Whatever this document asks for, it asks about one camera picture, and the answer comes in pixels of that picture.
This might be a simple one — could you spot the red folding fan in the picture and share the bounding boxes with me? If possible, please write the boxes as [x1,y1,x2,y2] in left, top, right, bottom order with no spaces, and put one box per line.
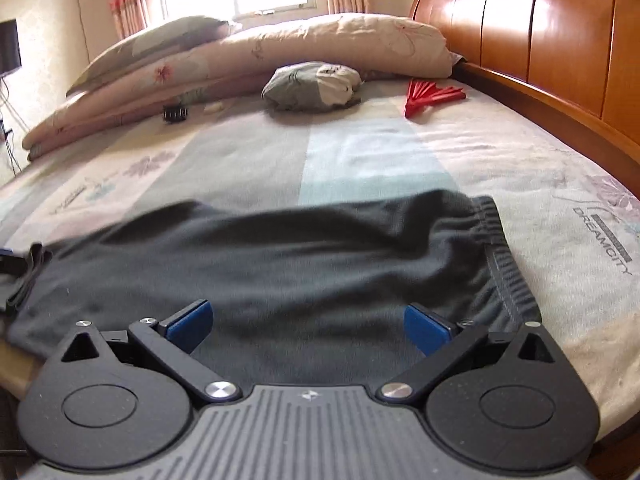
[404,79,467,118]

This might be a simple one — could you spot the black wall television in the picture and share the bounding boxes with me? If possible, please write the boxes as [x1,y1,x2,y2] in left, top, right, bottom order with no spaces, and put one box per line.
[0,19,23,78]

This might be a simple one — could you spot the grey white plush toy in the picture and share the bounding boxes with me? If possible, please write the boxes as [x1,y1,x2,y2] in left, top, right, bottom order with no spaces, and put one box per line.
[261,61,363,113]

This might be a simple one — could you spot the dark grey pants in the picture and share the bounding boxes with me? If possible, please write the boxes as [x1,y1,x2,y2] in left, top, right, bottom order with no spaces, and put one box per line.
[5,190,543,391]

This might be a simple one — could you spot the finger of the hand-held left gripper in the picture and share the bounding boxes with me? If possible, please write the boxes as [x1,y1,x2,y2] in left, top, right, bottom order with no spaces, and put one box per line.
[0,246,28,281]

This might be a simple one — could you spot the black tangled power cables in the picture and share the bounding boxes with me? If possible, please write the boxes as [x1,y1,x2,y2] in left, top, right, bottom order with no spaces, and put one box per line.
[0,77,26,173]

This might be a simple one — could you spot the folded pink floral quilt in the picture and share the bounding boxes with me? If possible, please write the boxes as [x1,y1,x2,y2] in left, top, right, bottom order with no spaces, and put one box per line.
[22,12,458,161]

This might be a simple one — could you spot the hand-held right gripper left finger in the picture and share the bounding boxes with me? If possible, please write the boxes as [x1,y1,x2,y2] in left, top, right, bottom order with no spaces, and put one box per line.
[59,300,241,403]

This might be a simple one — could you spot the grey floral pillow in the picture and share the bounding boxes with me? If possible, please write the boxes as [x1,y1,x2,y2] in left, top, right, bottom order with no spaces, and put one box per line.
[66,16,241,96]

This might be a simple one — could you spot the thin hanging wall cable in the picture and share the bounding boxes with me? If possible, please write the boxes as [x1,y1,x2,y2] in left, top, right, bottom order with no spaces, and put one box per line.
[75,0,86,66]

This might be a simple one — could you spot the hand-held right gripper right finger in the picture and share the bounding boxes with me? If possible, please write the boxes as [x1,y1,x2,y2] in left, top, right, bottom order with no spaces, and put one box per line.
[378,303,561,403]

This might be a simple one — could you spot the orange wooden headboard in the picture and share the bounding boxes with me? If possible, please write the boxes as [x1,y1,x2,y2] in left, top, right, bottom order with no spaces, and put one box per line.
[407,0,640,181]

